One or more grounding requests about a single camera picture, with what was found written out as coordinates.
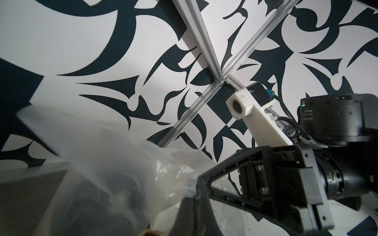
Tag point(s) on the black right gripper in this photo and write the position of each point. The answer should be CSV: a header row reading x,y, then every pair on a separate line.
x,y
291,186

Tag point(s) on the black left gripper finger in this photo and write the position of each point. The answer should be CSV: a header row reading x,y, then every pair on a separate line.
x,y
195,216

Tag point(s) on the clear plastic carrier bag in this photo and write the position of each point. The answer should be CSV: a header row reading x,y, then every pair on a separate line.
x,y
118,184

